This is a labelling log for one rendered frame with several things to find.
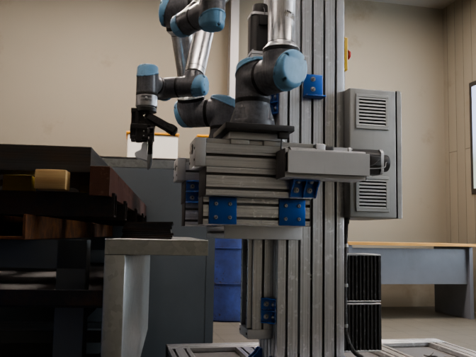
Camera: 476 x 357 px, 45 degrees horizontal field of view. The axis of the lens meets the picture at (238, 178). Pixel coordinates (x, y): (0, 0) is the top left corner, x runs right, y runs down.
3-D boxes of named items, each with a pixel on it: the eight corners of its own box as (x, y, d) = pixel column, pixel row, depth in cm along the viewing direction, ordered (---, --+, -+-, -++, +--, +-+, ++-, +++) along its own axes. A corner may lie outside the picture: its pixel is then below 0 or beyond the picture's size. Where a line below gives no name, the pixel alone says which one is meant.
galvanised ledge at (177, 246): (104, 254, 110) (105, 238, 110) (141, 243, 239) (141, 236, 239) (207, 256, 112) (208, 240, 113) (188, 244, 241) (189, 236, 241)
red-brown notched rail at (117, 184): (88, 195, 115) (90, 165, 115) (137, 217, 275) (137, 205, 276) (109, 195, 115) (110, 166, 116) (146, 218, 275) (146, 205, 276)
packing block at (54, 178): (33, 188, 112) (35, 168, 113) (40, 190, 117) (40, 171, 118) (65, 189, 113) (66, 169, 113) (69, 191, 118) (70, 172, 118)
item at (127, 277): (96, 443, 107) (104, 254, 110) (137, 329, 235) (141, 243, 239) (118, 443, 107) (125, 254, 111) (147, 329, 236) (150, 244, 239)
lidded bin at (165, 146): (175, 168, 514) (176, 140, 517) (180, 163, 478) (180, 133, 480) (124, 165, 505) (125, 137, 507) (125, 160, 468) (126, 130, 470)
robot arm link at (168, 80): (183, 101, 212) (171, 94, 201) (156, 103, 215) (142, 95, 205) (184, 80, 213) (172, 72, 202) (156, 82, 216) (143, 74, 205)
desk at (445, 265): (477, 319, 497) (476, 244, 503) (348, 321, 471) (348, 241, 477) (438, 310, 557) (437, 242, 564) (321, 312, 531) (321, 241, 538)
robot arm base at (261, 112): (268, 134, 197) (268, 106, 198) (280, 127, 183) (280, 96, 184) (224, 132, 194) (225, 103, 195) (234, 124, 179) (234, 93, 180)
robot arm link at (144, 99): (157, 99, 203) (157, 93, 195) (157, 112, 203) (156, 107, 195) (136, 98, 202) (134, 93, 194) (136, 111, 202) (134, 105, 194)
